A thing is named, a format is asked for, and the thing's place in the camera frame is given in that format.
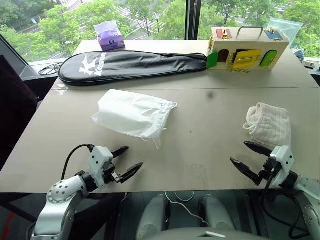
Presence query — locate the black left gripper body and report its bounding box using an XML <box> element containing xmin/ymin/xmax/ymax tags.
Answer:
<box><xmin>103</xmin><ymin>163</ymin><xmax>124</xmax><ymax>185</ymax></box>

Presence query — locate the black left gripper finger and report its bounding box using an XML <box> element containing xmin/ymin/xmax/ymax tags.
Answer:
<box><xmin>120</xmin><ymin>162</ymin><xmax>144</xmax><ymax>185</ymax></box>
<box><xmin>111</xmin><ymin>146</ymin><xmax>130</xmax><ymax>159</ymax></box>

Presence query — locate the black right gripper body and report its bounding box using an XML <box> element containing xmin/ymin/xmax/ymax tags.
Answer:
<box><xmin>257</xmin><ymin>156</ymin><xmax>278</xmax><ymax>180</ymax></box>

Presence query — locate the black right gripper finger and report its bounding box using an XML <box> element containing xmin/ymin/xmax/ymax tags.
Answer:
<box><xmin>243</xmin><ymin>141</ymin><xmax>274</xmax><ymax>158</ymax></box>
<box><xmin>229</xmin><ymin>157</ymin><xmax>263</xmax><ymax>187</ymax></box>

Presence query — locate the white folded towel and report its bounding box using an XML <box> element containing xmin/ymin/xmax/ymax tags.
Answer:
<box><xmin>242</xmin><ymin>102</ymin><xmax>293</xmax><ymax>151</ymax></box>

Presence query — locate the clear plastic zip bag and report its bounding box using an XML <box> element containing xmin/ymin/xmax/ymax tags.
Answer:
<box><xmin>268</xmin><ymin>17</ymin><xmax>304</xmax><ymax>49</ymax></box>

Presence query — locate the grey left robot leg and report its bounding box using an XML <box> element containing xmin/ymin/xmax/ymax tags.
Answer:
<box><xmin>135</xmin><ymin>194</ymin><xmax>172</xmax><ymax>240</ymax></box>

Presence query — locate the grey robot leg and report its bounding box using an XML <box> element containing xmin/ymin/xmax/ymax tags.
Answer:
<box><xmin>135</xmin><ymin>194</ymin><xmax>172</xmax><ymax>240</ymax></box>
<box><xmin>198</xmin><ymin>194</ymin><xmax>236</xmax><ymax>234</ymax></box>

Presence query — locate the grey right robot leg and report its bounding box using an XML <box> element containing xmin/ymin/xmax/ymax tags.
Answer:
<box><xmin>198</xmin><ymin>194</ymin><xmax>236</xmax><ymax>234</ymax></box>

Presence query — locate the grey robot torso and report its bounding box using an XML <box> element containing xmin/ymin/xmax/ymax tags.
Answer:
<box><xmin>146</xmin><ymin>226</ymin><xmax>265</xmax><ymax>240</ymax></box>

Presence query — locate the black racket cover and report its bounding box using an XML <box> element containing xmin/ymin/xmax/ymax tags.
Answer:
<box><xmin>57</xmin><ymin>50</ymin><xmax>209</xmax><ymax>87</ymax></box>

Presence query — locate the wooden lock box toy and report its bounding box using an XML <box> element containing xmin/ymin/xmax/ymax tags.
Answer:
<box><xmin>206</xmin><ymin>25</ymin><xmax>290</xmax><ymax>74</ymax></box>

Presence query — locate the dark purple chair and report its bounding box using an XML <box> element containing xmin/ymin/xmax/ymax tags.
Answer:
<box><xmin>0</xmin><ymin>54</ymin><xmax>41</xmax><ymax>171</ymax></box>

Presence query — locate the purple tissue pack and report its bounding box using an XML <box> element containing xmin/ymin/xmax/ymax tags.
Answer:
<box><xmin>93</xmin><ymin>20</ymin><xmax>127</xmax><ymax>51</ymax></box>

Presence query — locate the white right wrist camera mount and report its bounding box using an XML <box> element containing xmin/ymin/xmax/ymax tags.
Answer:
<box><xmin>269</xmin><ymin>145</ymin><xmax>294</xmax><ymax>189</ymax></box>

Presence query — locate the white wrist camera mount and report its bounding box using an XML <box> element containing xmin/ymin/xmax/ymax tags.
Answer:
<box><xmin>87</xmin><ymin>146</ymin><xmax>115</xmax><ymax>188</ymax></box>
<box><xmin>269</xmin><ymin>145</ymin><xmax>294</xmax><ymax>189</ymax></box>

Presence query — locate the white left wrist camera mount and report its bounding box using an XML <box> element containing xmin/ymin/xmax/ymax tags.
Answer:
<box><xmin>87</xmin><ymin>146</ymin><xmax>115</xmax><ymax>188</ymax></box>

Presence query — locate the white drawstring bag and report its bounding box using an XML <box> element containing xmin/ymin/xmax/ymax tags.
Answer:
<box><xmin>90</xmin><ymin>88</ymin><xmax>179</xmax><ymax>150</ymax></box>

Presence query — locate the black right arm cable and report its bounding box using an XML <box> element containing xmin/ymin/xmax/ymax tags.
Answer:
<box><xmin>261</xmin><ymin>171</ymin><xmax>311</xmax><ymax>239</ymax></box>

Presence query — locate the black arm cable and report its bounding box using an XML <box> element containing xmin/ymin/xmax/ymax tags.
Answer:
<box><xmin>60</xmin><ymin>143</ymin><xmax>96</xmax><ymax>181</ymax></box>
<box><xmin>261</xmin><ymin>171</ymin><xmax>311</xmax><ymax>239</ymax></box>

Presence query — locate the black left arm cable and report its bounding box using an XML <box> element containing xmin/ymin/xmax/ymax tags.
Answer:
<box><xmin>60</xmin><ymin>143</ymin><xmax>96</xmax><ymax>181</ymax></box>

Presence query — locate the thin white cable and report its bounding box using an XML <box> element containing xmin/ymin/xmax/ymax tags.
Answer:
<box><xmin>163</xmin><ymin>190</ymin><xmax>211</xmax><ymax>229</ymax></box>

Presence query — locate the thin black cable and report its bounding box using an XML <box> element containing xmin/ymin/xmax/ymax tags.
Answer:
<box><xmin>38</xmin><ymin>62</ymin><xmax>64</xmax><ymax>76</ymax></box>

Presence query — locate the dark window frame post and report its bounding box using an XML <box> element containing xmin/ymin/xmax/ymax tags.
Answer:
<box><xmin>185</xmin><ymin>0</ymin><xmax>203</xmax><ymax>41</ymax></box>

